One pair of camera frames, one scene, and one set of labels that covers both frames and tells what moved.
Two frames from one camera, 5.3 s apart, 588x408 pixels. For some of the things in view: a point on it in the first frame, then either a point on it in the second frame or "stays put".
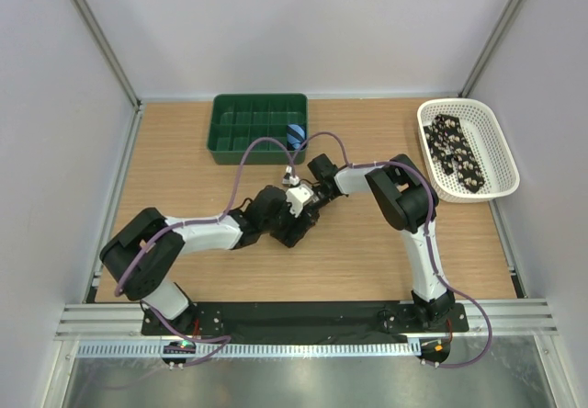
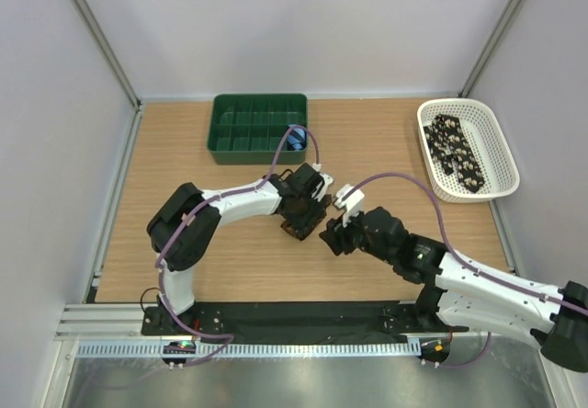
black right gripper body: [322, 197] -> [362, 242]
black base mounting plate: [306, 320] stays put
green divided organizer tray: [235, 119] stays put
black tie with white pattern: [449, 148] stays put
